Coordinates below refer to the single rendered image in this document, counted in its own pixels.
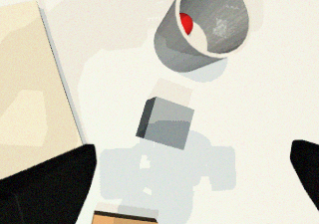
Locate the grey cube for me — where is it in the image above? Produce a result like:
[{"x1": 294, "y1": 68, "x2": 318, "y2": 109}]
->
[{"x1": 136, "y1": 97, "x2": 194, "y2": 150}]

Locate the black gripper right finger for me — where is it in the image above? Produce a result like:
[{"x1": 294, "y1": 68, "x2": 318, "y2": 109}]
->
[{"x1": 290, "y1": 139, "x2": 319, "y2": 211}]

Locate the red ball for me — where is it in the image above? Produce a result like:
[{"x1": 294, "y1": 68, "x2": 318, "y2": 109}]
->
[{"x1": 179, "y1": 13, "x2": 193, "y2": 35}]

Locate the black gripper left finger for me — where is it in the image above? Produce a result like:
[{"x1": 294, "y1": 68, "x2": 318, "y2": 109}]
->
[{"x1": 0, "y1": 144, "x2": 98, "y2": 224}]

